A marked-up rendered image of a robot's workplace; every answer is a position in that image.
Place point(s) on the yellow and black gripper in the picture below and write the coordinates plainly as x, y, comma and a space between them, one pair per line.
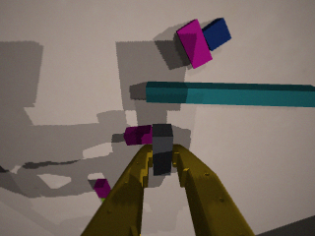
212, 209

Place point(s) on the turquoise rod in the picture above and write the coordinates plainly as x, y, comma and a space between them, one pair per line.
231, 94

